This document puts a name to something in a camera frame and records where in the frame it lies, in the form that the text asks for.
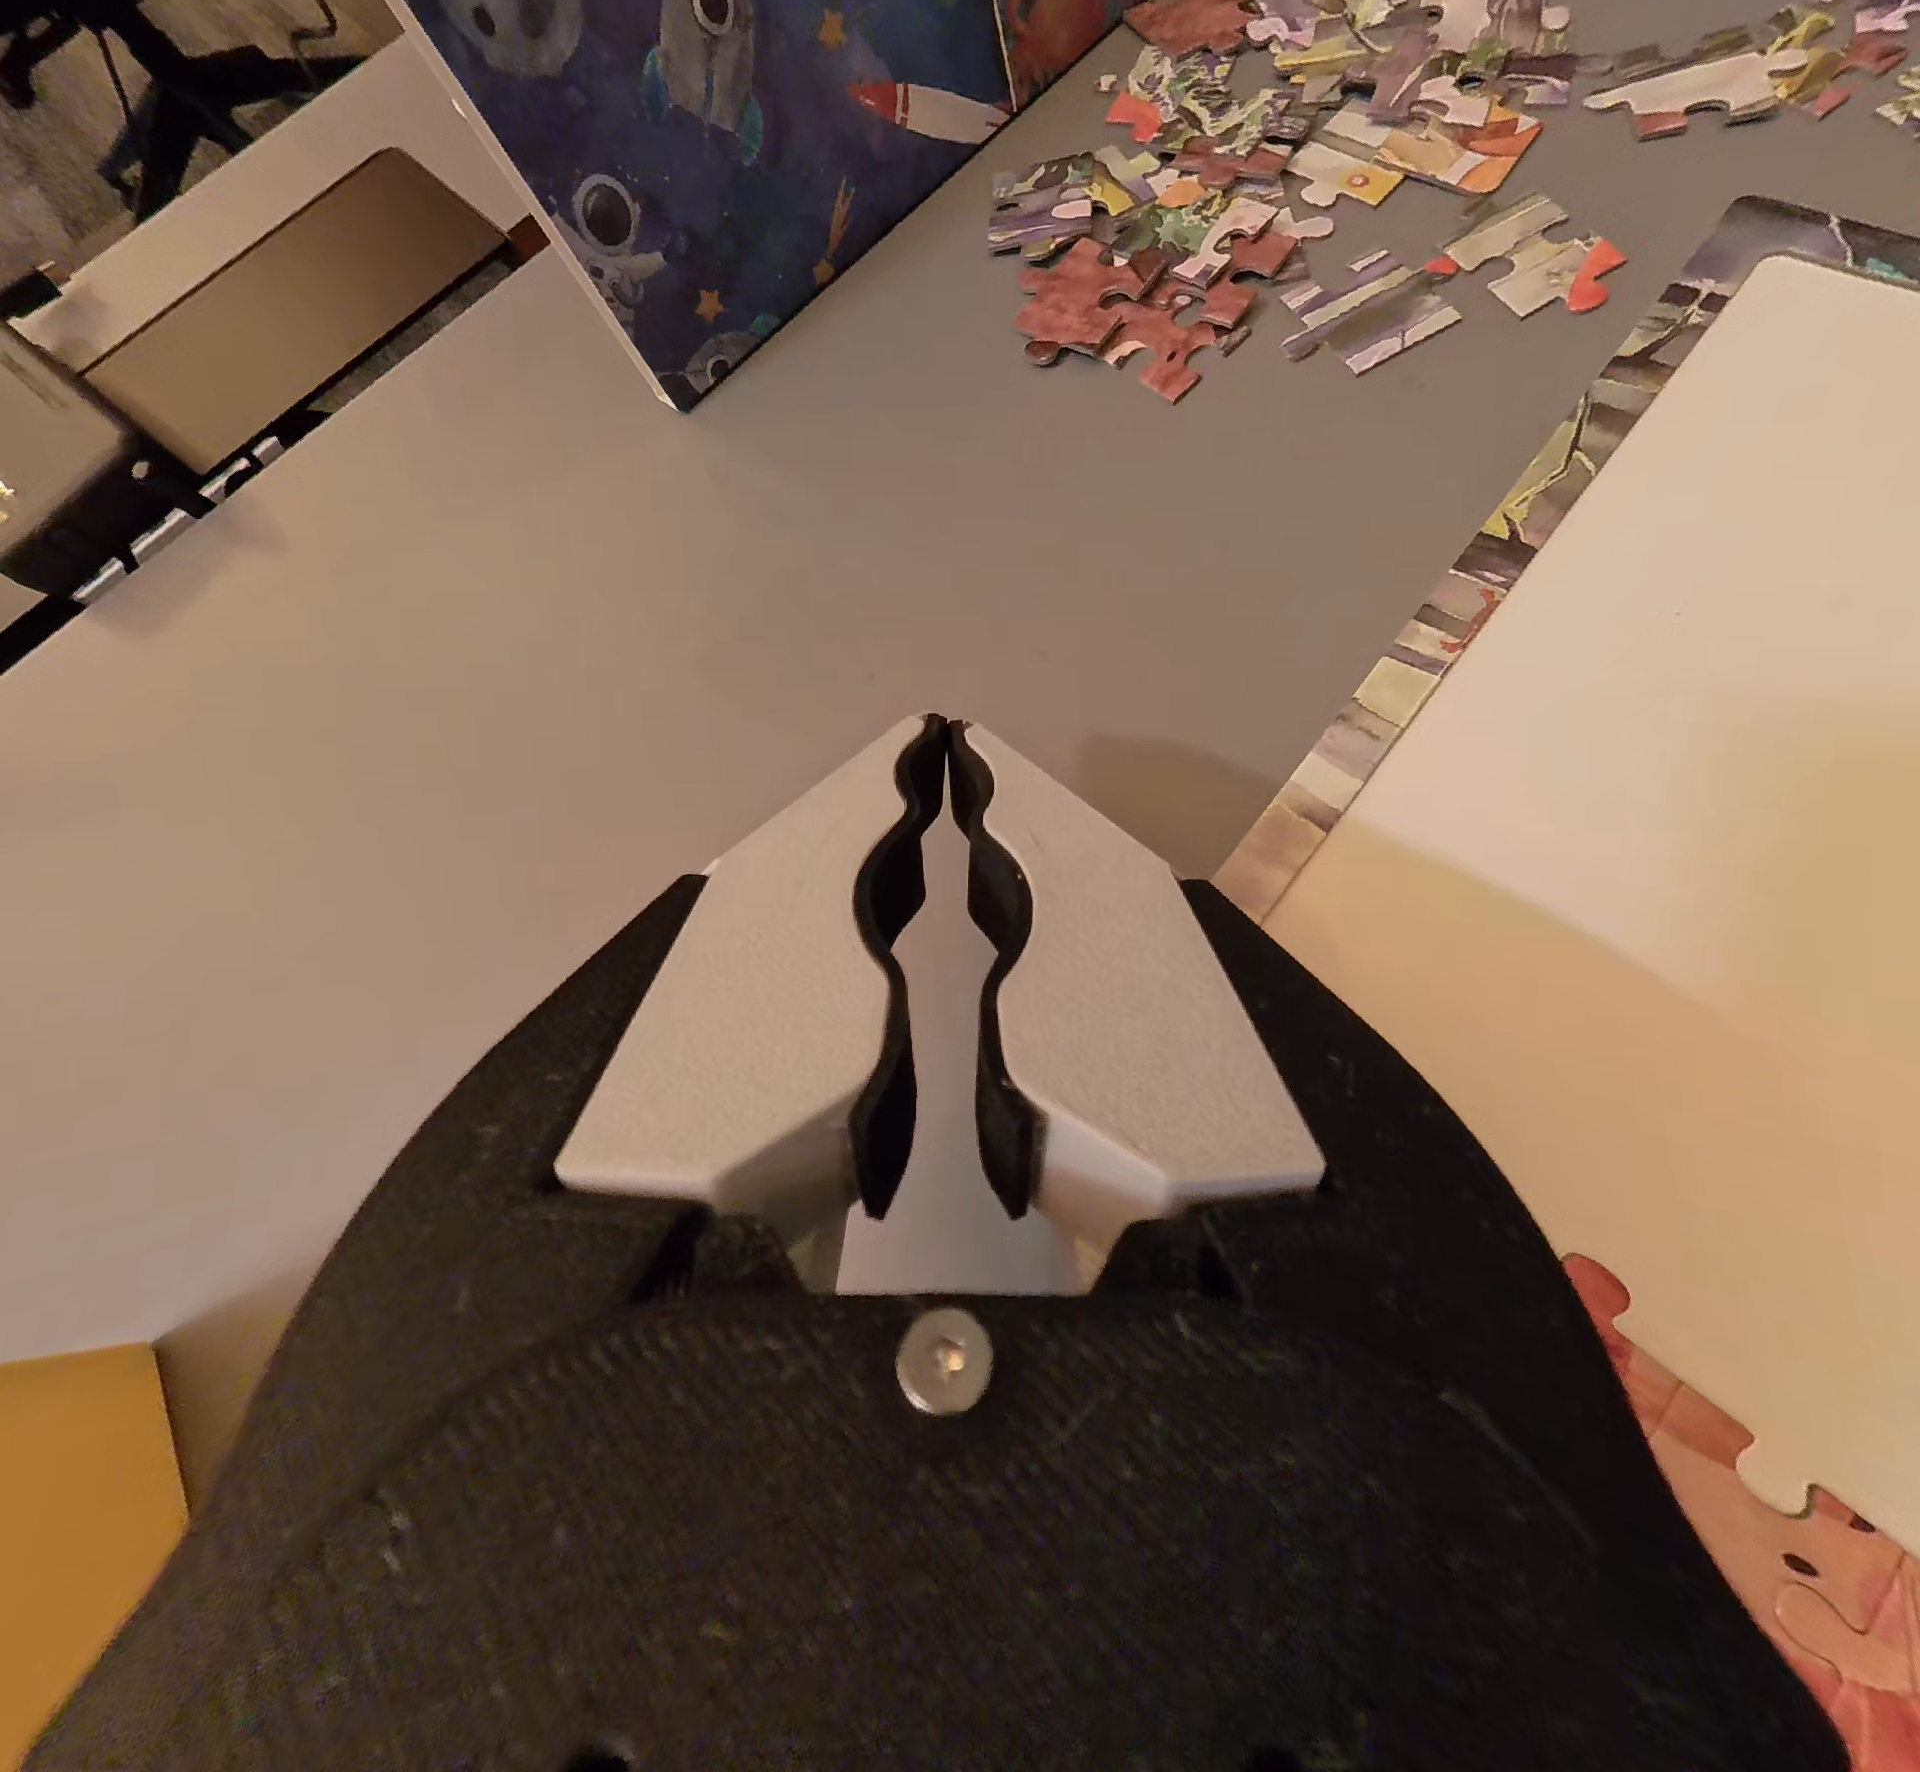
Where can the printed puzzle storage box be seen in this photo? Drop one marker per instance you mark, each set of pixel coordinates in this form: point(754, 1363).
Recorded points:
point(670, 73)

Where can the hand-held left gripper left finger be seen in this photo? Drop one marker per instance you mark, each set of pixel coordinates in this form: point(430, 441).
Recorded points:
point(718, 1039)

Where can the puzzle frame tray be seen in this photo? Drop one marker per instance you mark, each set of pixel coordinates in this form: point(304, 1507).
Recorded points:
point(1652, 754)

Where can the white shelf unit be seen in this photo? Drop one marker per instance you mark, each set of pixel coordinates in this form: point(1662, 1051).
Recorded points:
point(258, 193)

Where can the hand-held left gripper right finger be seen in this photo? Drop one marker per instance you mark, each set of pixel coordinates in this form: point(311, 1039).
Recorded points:
point(1156, 1039)

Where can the yellow box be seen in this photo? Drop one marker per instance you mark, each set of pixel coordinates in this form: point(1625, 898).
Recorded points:
point(72, 1536)

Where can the pile of puzzle pieces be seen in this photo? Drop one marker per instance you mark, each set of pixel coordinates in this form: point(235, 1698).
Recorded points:
point(1140, 300)

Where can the joined orange puzzle pieces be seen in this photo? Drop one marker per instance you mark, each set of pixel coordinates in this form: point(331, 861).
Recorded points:
point(1680, 1407)

